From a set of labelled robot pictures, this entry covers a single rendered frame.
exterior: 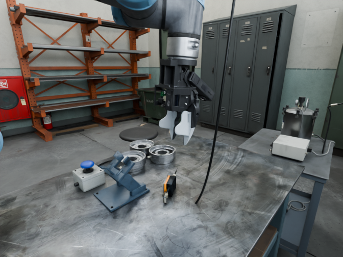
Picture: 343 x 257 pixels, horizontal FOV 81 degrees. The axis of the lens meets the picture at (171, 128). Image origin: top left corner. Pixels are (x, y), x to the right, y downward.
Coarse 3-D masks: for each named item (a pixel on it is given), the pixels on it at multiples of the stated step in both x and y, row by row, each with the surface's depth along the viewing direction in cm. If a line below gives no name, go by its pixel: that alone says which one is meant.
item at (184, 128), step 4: (184, 112) 49; (188, 112) 49; (184, 116) 49; (188, 116) 50; (184, 120) 49; (188, 120) 50; (180, 124) 48; (184, 124) 49; (188, 124) 50; (176, 128) 48; (180, 128) 48; (184, 128) 49; (188, 128) 50; (192, 128) 50; (176, 132) 48; (180, 132) 49; (184, 132) 50; (188, 132) 50; (192, 132) 51; (184, 136) 52; (188, 136) 51; (184, 140) 52; (188, 140) 52; (184, 144) 52
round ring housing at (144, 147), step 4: (136, 140) 89; (140, 140) 90; (144, 140) 90; (148, 140) 89; (132, 144) 87; (140, 144) 87; (144, 144) 87; (152, 144) 87; (132, 148) 81; (136, 148) 80; (140, 148) 80; (144, 148) 81; (148, 148) 81; (144, 152) 81; (148, 152) 82
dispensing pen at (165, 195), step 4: (172, 176) 60; (168, 180) 58; (172, 180) 58; (168, 184) 56; (172, 184) 56; (168, 188) 56; (172, 188) 57; (168, 192) 57; (172, 192) 57; (164, 196) 53; (168, 196) 57; (164, 200) 54
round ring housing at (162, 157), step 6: (150, 150) 80; (162, 150) 82; (174, 150) 80; (150, 156) 77; (156, 156) 75; (162, 156) 74; (168, 156) 75; (174, 156) 78; (156, 162) 76; (162, 162) 76; (168, 162) 77
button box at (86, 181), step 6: (90, 168) 63; (96, 168) 64; (78, 174) 60; (84, 174) 60; (90, 174) 60; (96, 174) 61; (102, 174) 62; (78, 180) 60; (84, 180) 58; (90, 180) 60; (96, 180) 61; (102, 180) 63; (78, 186) 62; (84, 186) 59; (90, 186) 60; (96, 186) 62
